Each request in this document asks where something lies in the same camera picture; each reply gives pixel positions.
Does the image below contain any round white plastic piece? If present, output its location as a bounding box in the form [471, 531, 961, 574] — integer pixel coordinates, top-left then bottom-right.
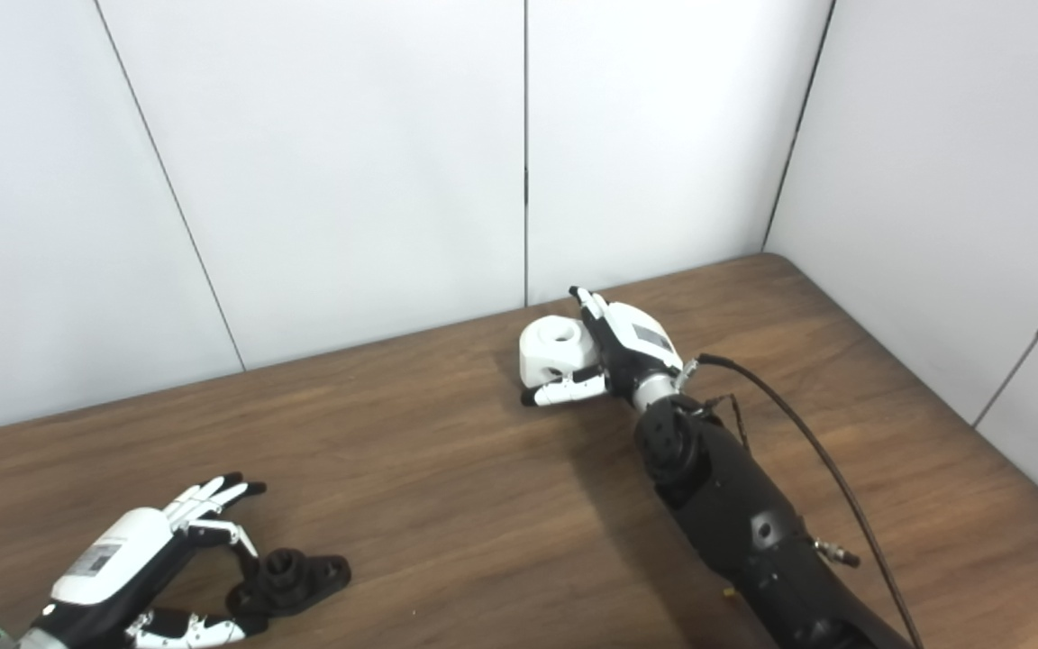
[519, 315, 606, 390]

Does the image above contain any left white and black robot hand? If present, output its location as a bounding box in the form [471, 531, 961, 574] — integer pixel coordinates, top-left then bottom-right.
[19, 472, 268, 649]

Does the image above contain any thin right wrist wire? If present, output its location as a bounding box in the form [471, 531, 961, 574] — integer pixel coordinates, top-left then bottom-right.
[704, 392, 751, 452]

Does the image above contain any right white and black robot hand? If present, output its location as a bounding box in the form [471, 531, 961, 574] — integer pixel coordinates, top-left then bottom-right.
[521, 286, 686, 408]

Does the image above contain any black flanged holder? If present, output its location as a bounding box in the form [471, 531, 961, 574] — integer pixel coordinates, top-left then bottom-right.
[226, 548, 352, 618]

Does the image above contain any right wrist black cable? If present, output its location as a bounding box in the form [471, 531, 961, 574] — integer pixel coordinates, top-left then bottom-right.
[697, 353, 925, 649]

